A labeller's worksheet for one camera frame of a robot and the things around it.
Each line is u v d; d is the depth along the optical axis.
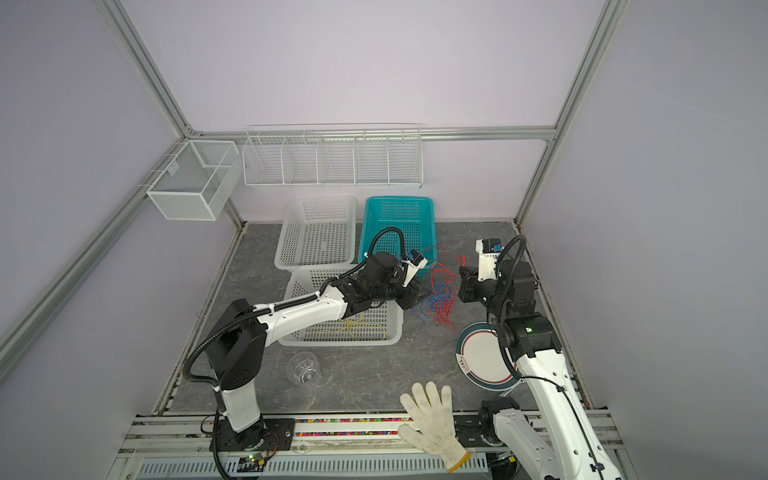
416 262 0.73
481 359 0.85
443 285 1.06
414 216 1.20
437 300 0.81
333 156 0.99
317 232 1.19
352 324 0.91
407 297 0.74
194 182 0.97
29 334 0.52
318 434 0.75
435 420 0.77
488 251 0.61
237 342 0.49
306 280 0.95
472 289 0.63
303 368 0.85
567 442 0.40
